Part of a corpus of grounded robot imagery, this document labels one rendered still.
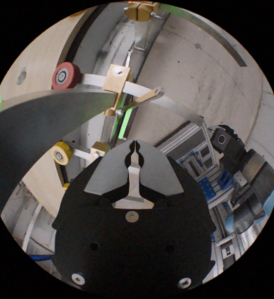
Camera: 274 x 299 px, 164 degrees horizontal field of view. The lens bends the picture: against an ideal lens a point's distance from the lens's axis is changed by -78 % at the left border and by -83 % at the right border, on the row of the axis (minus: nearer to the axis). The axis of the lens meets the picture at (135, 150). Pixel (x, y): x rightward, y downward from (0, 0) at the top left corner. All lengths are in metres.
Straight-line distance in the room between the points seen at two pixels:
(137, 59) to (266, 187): 0.54
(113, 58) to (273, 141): 2.83
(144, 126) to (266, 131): 2.71
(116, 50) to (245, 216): 0.81
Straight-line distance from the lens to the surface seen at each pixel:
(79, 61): 0.45
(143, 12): 0.24
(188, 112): 0.29
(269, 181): 0.27
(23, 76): 0.48
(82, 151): 0.36
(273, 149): 2.69
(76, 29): 0.37
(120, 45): 0.58
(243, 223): 0.39
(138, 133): 1.20
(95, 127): 0.56
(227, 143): 0.27
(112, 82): 0.25
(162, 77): 1.17
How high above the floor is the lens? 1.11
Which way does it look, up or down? 58 degrees down
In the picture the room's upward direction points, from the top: 179 degrees counter-clockwise
